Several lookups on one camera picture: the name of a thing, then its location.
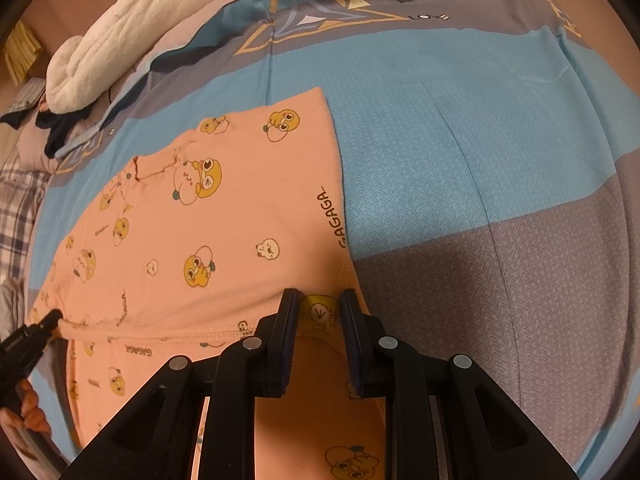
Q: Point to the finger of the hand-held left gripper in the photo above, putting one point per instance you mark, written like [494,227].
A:
[49,321]

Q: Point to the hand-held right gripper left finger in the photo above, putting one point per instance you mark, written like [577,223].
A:
[286,352]

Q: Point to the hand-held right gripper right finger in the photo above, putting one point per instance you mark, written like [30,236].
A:
[351,347]

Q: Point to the pink cartoon print garment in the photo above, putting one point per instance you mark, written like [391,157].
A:
[225,210]

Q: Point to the person's left hand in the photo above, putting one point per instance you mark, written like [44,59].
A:
[32,405]

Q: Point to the light grey cloth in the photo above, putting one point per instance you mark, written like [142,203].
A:
[10,305]

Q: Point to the plaid pillow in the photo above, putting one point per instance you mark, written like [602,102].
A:
[20,205]

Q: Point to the grey pillow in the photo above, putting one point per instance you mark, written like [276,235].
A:
[31,149]

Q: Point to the dark navy clothing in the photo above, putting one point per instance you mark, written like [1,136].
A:
[60,127]

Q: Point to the blue and grey bedspread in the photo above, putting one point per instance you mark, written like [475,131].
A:
[450,160]

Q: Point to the blue striped cloth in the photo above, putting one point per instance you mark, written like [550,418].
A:
[22,97]

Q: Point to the yellow fringed cloth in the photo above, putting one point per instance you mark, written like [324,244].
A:
[20,50]

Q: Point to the white fluffy blanket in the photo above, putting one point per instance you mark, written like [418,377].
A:
[125,35]

